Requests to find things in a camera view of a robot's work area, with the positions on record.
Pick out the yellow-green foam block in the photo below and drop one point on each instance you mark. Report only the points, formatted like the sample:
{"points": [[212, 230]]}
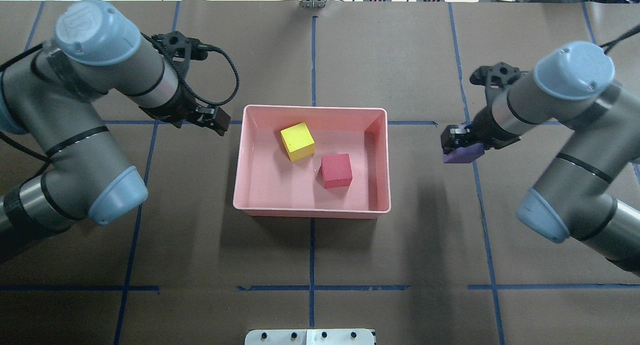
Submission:
{"points": [[298, 142]]}

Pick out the pink plastic bin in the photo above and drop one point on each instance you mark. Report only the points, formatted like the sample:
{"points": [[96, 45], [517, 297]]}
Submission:
{"points": [[267, 183]]}

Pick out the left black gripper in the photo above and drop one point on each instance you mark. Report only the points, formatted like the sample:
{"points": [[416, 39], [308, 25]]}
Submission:
{"points": [[176, 108]]}

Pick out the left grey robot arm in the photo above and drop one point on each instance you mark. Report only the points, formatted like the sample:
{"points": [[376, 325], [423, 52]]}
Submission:
{"points": [[47, 111]]}

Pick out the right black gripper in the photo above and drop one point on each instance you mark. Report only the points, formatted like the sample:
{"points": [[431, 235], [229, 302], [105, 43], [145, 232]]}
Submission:
{"points": [[483, 130]]}

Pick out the pink foam block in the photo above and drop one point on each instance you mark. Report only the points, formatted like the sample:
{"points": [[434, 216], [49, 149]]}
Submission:
{"points": [[336, 171]]}

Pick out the purple foam block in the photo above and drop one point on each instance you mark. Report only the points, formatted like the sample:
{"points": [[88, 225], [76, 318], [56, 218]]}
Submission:
{"points": [[464, 155]]}

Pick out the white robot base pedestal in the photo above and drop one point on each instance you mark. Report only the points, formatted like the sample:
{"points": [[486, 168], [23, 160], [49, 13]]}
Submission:
{"points": [[331, 336]]}

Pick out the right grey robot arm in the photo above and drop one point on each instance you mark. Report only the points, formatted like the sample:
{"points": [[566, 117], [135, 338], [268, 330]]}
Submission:
{"points": [[575, 85]]}

